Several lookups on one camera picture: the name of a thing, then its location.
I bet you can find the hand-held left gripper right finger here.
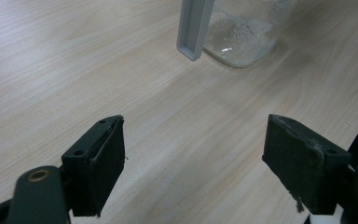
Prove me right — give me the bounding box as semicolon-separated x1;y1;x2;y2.
262;113;352;216

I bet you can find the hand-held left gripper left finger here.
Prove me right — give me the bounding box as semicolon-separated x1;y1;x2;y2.
61;114;126;217

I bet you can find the clear jar with grey lid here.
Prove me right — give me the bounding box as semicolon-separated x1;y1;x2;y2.
176;0;297;69

